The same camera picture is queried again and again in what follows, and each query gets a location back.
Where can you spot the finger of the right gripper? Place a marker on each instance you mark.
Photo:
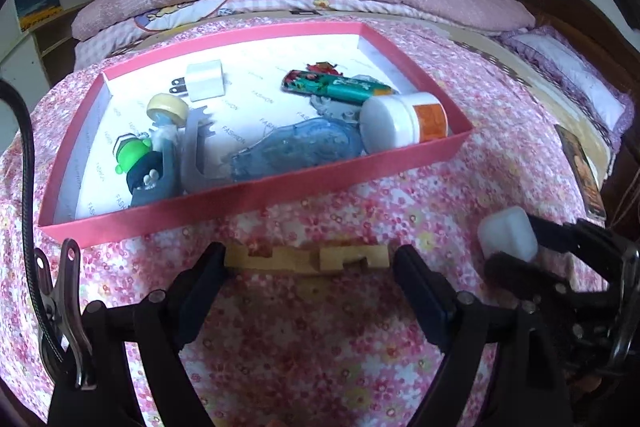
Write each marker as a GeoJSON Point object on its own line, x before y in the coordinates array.
{"type": "Point", "coordinates": [581, 237]}
{"type": "Point", "coordinates": [523, 279]}

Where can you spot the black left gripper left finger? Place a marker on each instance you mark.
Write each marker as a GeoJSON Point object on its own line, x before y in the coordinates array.
{"type": "Point", "coordinates": [163, 323]}

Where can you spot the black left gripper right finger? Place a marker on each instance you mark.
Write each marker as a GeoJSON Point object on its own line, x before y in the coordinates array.
{"type": "Point", "coordinates": [455, 322]}

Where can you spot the white oblong earbud case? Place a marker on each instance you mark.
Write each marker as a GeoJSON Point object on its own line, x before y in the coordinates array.
{"type": "Point", "coordinates": [508, 231]}

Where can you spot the blue-grey plastic hook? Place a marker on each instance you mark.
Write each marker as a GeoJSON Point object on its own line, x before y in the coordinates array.
{"type": "Point", "coordinates": [164, 140]}

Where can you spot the lavender curved plastic hook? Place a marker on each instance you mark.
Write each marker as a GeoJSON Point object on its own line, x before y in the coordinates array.
{"type": "Point", "coordinates": [197, 156]}

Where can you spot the round yellow tape roll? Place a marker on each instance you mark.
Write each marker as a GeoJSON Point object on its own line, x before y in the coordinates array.
{"type": "Point", "coordinates": [165, 108]}

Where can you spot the white jar orange label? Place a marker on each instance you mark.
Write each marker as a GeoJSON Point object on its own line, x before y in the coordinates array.
{"type": "Point", "coordinates": [387, 122]}

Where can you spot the blue translucent tape dispenser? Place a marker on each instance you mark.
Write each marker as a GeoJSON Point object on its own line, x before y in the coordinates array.
{"type": "Point", "coordinates": [311, 143]}

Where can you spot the grey folding multitool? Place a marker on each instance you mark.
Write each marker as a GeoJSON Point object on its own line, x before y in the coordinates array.
{"type": "Point", "coordinates": [329, 108]}

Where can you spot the white wall charger plug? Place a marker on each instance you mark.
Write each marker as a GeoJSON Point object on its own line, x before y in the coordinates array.
{"type": "Point", "coordinates": [200, 82]}

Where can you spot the green lighter with red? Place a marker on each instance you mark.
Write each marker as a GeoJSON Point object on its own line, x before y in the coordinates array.
{"type": "Point", "coordinates": [323, 80]}

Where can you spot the green frog figurine toy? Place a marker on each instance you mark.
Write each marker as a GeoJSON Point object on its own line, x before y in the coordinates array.
{"type": "Point", "coordinates": [136, 159]}

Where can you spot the small picture card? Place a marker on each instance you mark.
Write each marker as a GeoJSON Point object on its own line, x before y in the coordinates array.
{"type": "Point", "coordinates": [587, 183]}

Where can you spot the metal binder clip left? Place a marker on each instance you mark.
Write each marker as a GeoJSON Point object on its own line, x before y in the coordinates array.
{"type": "Point", "coordinates": [65, 349]}

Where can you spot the pink floral bed sheet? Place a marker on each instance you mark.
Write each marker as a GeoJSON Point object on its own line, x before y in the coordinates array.
{"type": "Point", "coordinates": [345, 349]}

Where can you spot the purple frilled pillow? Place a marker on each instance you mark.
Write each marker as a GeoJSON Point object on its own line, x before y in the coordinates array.
{"type": "Point", "coordinates": [611, 110]}

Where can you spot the pink shallow tray box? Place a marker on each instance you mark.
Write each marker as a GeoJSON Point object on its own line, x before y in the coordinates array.
{"type": "Point", "coordinates": [87, 200]}

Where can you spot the dark wooden headboard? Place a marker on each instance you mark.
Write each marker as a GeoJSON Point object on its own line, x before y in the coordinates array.
{"type": "Point", "coordinates": [590, 31]}

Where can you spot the white wooden shelf desk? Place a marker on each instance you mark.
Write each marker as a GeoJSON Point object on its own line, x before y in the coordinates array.
{"type": "Point", "coordinates": [42, 57]}

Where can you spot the blue yellow picture book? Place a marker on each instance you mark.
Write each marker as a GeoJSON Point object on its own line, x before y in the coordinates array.
{"type": "Point", "coordinates": [32, 12]}

